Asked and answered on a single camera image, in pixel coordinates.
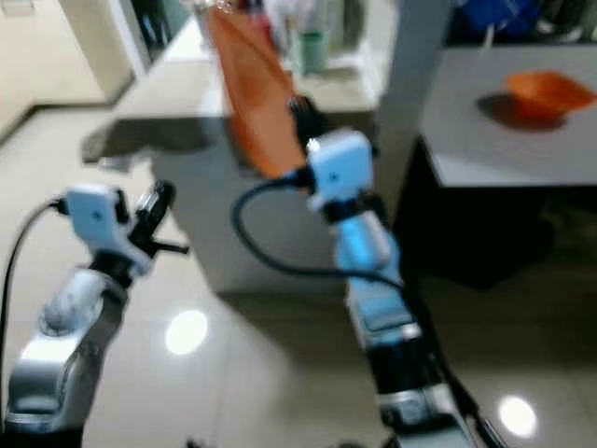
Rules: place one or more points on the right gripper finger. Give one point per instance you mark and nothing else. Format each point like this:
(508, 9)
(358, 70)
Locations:
(308, 119)

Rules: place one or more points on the orange plastic plate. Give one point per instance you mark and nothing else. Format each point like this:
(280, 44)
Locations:
(256, 98)

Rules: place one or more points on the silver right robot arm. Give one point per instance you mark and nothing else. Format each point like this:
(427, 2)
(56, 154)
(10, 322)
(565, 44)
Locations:
(382, 317)

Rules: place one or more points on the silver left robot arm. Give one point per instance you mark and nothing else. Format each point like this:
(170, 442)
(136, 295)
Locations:
(65, 355)

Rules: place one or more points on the green cup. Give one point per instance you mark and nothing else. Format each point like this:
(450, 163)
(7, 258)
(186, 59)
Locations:
(313, 51)

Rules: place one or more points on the cream kitchen cabinet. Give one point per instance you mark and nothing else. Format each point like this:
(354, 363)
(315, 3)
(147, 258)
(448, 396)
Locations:
(56, 56)

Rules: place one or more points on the blue bag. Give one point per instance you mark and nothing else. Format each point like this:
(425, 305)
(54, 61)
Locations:
(504, 17)

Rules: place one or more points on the orange plastic bowl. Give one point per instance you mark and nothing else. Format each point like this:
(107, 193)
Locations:
(550, 95)

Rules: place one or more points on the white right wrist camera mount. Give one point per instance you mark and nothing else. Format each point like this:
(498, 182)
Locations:
(340, 168)

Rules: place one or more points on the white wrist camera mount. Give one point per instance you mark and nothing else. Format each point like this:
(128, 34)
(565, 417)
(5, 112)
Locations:
(340, 168)
(98, 216)

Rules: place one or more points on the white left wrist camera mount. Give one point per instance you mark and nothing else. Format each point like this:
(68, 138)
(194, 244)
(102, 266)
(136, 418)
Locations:
(98, 216)

